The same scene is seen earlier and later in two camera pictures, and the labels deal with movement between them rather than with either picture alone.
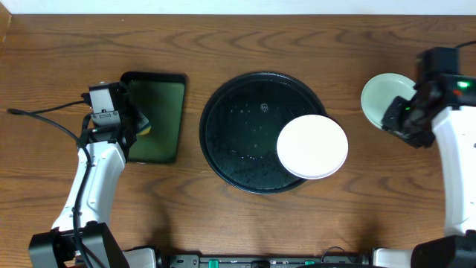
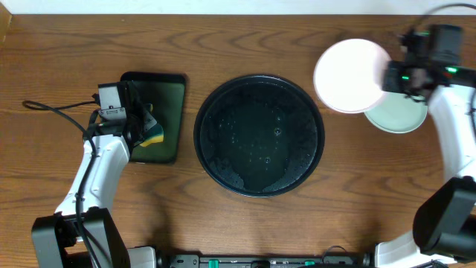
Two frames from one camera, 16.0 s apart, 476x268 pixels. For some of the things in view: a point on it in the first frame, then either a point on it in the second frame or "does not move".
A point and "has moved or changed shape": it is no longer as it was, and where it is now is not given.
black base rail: (330, 260) does not move
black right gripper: (394, 114) -> (393, 77)
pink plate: (312, 147) -> (348, 75)
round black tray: (240, 125) does not move
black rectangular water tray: (161, 96) does not move
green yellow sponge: (144, 132) has moved or changed shape
